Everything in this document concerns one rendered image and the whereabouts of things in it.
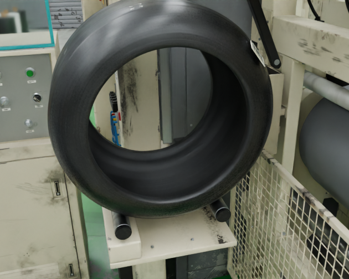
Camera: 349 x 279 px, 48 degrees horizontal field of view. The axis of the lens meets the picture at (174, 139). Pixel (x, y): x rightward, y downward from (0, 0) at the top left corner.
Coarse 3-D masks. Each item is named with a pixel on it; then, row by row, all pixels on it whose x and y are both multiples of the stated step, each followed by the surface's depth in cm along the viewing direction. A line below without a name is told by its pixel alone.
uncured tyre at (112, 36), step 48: (144, 0) 92; (96, 48) 84; (144, 48) 85; (192, 48) 87; (240, 48) 91; (96, 96) 86; (240, 96) 121; (96, 144) 121; (192, 144) 129; (240, 144) 104; (96, 192) 97; (144, 192) 119; (192, 192) 105
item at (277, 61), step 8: (248, 0) 119; (256, 0) 118; (256, 8) 119; (256, 16) 120; (264, 16) 121; (256, 24) 123; (264, 24) 122; (264, 32) 123; (264, 40) 124; (272, 40) 125; (264, 48) 128; (272, 48) 126; (272, 56) 127; (272, 64) 129; (280, 64) 129
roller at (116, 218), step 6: (114, 216) 108; (120, 216) 107; (126, 216) 108; (114, 222) 106; (120, 222) 105; (126, 222) 105; (114, 228) 105; (120, 228) 103; (126, 228) 103; (120, 234) 104; (126, 234) 104
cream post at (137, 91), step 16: (112, 0) 115; (128, 64) 123; (144, 64) 125; (128, 80) 125; (144, 80) 127; (128, 96) 128; (144, 96) 129; (128, 112) 130; (144, 112) 131; (128, 128) 132; (144, 128) 134; (128, 144) 134; (144, 144) 136; (160, 144) 138; (144, 272) 160; (160, 272) 162
